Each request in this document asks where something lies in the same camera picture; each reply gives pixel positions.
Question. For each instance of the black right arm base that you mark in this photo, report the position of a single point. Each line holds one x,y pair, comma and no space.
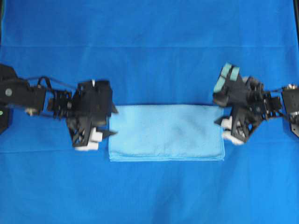
294,123

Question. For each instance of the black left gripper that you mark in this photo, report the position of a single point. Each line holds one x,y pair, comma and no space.
84,134

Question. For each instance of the light blue towel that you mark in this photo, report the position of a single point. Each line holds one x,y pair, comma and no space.
166,133

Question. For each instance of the blue table cloth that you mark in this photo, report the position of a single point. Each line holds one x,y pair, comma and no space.
152,52

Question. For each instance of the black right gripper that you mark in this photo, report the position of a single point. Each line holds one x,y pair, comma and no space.
244,118

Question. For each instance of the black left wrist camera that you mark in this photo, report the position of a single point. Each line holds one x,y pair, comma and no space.
100,99

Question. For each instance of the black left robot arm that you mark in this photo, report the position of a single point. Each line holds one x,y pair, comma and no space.
34,99

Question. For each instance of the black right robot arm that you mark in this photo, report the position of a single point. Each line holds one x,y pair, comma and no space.
280,106

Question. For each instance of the right wrist camera teal tape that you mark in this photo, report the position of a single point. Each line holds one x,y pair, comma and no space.
230,89

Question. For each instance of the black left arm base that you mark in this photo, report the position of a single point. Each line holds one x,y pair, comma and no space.
6,115

